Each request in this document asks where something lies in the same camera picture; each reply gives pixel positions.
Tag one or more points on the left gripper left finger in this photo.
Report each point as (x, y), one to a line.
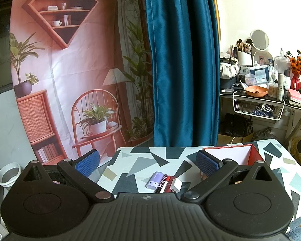
(76, 173)

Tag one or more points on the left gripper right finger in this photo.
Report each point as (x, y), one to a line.
(218, 172)

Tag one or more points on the red cardboard box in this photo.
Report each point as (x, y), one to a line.
(210, 159)

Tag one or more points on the white charger plug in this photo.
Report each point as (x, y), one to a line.
(176, 185)

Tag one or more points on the red white marker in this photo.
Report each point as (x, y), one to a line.
(165, 184)

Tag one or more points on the dark red tube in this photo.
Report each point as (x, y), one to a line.
(168, 185)

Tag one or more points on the black checkered pen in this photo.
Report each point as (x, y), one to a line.
(161, 184)

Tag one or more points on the purple rectangular case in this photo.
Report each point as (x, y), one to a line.
(154, 181)

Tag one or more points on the printed living room backdrop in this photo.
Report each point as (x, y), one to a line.
(81, 72)

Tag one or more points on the geometric patterned tablecloth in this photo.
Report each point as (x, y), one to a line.
(132, 167)

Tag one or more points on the black bag under desk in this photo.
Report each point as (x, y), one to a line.
(235, 125)

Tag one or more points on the white plastic basin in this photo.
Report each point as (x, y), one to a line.
(9, 174)

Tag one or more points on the orange bowl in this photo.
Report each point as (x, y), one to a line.
(256, 91)

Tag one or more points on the cotton swab container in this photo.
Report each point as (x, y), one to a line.
(272, 89)

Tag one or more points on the cluttered white desk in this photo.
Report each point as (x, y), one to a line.
(288, 140)

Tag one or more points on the pink book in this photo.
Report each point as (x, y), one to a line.
(294, 96)

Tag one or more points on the white spray bottle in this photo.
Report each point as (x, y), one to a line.
(280, 89)

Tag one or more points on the white brush holder cup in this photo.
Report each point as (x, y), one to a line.
(244, 59)

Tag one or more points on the red vase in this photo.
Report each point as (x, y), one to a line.
(295, 82)

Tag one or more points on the round white mirror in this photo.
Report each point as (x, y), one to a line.
(260, 40)

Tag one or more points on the teal blue curtain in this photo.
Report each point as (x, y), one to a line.
(184, 40)

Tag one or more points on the white wire basket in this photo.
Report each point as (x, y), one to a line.
(264, 107)

